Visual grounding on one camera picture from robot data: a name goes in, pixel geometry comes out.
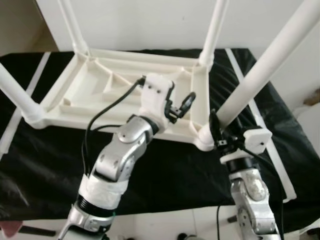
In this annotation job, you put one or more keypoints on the long white plastic strip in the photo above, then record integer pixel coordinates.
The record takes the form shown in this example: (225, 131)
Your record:
(40, 70)
(281, 175)

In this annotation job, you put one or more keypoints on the white tapered table leg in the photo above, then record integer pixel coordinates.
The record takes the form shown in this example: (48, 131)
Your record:
(215, 30)
(17, 97)
(72, 25)
(270, 55)

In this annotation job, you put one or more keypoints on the black table cloth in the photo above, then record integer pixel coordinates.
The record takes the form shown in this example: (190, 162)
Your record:
(175, 175)

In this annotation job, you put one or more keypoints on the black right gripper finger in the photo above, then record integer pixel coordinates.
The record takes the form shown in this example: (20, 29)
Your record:
(215, 127)

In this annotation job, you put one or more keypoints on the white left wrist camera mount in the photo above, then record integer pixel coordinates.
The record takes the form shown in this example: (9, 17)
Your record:
(155, 95)

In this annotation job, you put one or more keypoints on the pink object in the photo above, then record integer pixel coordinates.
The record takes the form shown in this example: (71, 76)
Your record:
(11, 229)

